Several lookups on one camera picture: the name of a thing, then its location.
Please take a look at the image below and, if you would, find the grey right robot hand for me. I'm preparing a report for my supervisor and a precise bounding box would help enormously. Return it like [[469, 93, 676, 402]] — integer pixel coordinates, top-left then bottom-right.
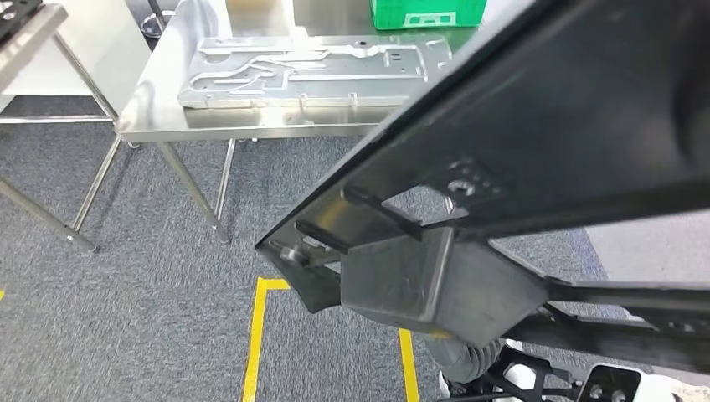
[[424, 334, 474, 384]]

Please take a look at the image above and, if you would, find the black plastic license plate frame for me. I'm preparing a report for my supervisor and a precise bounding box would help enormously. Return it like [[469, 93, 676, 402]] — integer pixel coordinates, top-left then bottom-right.
[[255, 0, 710, 375]]

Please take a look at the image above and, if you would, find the black plastic part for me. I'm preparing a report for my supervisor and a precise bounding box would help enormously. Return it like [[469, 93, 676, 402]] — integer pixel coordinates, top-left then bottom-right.
[[0, 0, 44, 41]]

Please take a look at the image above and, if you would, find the large aluminium stamped plate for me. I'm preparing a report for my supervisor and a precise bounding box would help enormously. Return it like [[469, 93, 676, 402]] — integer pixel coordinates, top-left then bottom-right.
[[177, 33, 453, 109]]

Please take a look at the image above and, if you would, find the green plastic crate with label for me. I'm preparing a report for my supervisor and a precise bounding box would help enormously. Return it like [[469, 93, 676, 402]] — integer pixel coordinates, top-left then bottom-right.
[[369, 0, 488, 30]]

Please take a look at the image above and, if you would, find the stainless steel table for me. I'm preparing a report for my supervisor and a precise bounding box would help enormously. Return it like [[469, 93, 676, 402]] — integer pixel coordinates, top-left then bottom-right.
[[113, 0, 537, 245], [0, 3, 140, 254]]

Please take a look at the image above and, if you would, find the white cabinet panel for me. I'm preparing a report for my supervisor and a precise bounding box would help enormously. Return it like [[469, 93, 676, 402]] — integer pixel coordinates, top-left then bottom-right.
[[3, 0, 152, 112]]

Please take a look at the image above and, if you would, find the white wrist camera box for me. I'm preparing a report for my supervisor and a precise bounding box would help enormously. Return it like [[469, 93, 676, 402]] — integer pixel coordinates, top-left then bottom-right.
[[576, 363, 683, 402]]

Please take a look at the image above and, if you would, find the chrome round-base post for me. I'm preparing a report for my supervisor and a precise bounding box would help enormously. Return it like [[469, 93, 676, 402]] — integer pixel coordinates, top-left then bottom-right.
[[140, 0, 177, 39]]

